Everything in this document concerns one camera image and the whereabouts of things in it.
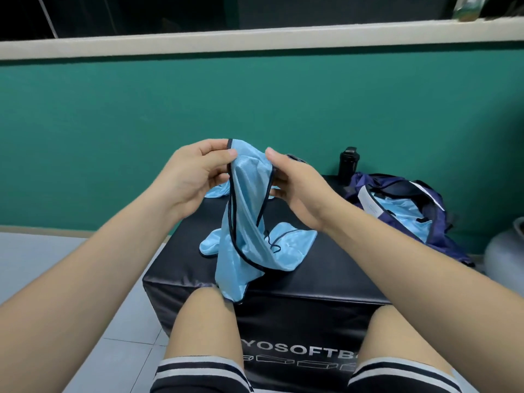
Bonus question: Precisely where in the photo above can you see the white window ledge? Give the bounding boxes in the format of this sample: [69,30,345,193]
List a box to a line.
[0,16,524,61]

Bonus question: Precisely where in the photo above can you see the green bottle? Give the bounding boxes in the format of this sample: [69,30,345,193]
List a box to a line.
[452,0,489,22]

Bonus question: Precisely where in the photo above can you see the black padded soft box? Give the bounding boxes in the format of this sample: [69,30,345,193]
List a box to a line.
[142,175,394,393]

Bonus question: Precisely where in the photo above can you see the person's right leg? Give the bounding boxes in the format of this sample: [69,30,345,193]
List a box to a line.
[359,304,456,378]

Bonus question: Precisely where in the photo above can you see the person's leg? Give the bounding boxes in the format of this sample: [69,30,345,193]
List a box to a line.
[359,304,456,378]
[163,284,245,365]

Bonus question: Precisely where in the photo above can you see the person's right hand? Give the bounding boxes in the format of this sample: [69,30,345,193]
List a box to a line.
[265,147,343,234]

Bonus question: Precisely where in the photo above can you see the light blue mesh bib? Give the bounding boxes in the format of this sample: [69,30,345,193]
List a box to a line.
[215,138,279,303]
[199,182,318,272]

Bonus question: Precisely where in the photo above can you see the bundle of light blue bibs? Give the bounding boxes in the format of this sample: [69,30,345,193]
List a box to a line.
[376,196,433,244]

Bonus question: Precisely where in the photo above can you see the thin grey rod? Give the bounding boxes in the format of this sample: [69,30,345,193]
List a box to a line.
[36,0,59,40]

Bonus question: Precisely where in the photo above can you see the black white striped shorts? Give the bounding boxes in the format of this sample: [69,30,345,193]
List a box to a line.
[150,355,464,393]

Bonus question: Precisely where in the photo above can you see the black bottle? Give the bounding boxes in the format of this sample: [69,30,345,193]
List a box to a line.
[337,147,360,186]

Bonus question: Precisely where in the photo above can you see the person's left hand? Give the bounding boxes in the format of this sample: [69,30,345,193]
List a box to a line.
[151,138,238,221]

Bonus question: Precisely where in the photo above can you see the grey round container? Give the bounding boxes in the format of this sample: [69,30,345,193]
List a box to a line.
[484,217,524,288]

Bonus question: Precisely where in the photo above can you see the person's right forearm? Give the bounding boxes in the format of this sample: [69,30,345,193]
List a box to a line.
[319,210,524,393]

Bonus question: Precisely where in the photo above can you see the white bag label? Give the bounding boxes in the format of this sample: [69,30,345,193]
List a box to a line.
[358,186,384,220]

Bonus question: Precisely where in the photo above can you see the person's left leg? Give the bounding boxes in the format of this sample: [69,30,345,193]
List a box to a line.
[163,284,245,365]

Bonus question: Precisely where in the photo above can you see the person's left forearm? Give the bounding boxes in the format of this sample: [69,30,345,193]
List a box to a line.
[0,186,183,393]

